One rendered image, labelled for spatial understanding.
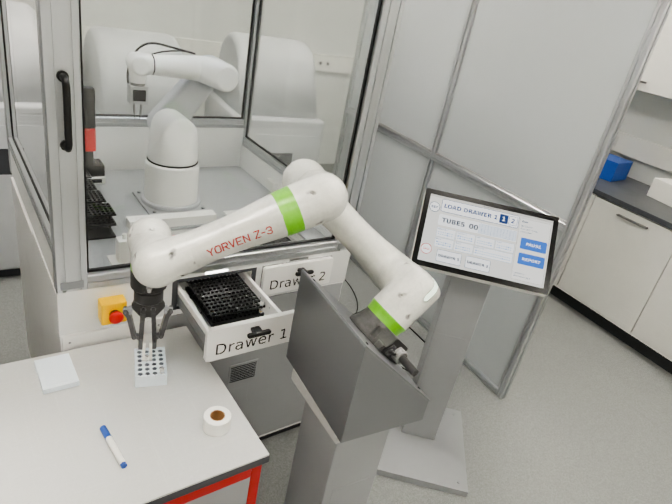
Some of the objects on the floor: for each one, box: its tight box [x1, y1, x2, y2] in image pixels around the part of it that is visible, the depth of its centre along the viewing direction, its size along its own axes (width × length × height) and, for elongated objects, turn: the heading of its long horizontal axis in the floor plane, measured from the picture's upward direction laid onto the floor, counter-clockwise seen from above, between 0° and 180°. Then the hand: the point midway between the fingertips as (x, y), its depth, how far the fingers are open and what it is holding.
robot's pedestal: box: [284, 369, 390, 504], centre depth 179 cm, size 30×30×76 cm
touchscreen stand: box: [376, 275, 491, 497], centre depth 229 cm, size 50×45×102 cm
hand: (147, 348), depth 150 cm, fingers closed, pressing on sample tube
